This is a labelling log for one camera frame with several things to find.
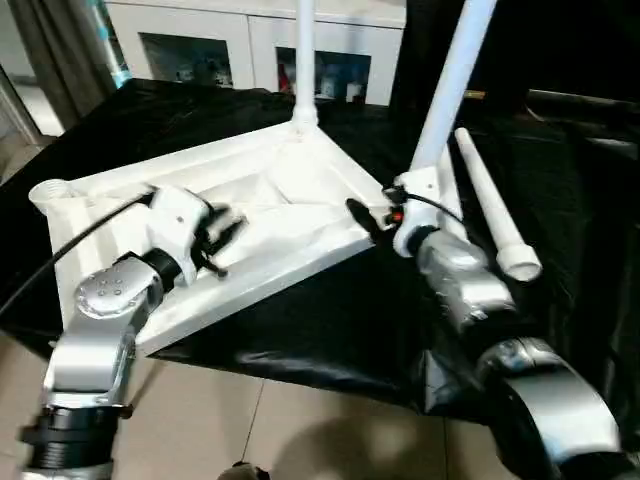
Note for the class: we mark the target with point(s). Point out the white plastic table top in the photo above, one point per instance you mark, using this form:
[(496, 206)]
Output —
[(280, 200)]

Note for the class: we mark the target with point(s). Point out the small tan label tag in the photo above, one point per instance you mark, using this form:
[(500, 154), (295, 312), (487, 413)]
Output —
[(476, 93)]

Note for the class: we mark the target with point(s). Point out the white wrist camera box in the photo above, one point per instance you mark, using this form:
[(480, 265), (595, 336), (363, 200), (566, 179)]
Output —
[(177, 220), (420, 200)]

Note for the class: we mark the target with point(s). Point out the black plastic sheet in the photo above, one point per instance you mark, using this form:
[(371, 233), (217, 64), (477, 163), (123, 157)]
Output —
[(350, 325)]

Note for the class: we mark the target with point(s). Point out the white plastic table leg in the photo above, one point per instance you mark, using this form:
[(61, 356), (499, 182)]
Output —
[(495, 210), (305, 60), (450, 180), (450, 80)]

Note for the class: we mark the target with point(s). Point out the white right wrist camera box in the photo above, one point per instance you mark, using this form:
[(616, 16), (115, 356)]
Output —
[(420, 200)]

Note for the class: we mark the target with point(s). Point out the light blue strip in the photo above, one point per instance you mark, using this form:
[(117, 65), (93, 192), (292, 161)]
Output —
[(112, 45)]

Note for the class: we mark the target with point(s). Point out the black backdrop cloth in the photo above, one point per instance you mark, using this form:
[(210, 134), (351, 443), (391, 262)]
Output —
[(550, 45)]

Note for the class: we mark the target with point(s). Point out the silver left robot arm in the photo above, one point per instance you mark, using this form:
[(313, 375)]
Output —
[(100, 310)]

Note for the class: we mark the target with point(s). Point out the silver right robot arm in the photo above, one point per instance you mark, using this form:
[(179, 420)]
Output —
[(475, 280)]

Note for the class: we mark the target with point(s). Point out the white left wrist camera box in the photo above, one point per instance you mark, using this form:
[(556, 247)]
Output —
[(177, 220)]

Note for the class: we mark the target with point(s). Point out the white glass-door cabinet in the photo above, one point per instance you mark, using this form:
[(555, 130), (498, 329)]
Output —
[(200, 30)]

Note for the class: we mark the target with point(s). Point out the grey curtain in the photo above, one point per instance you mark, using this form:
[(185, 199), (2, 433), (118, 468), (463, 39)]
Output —
[(55, 50)]

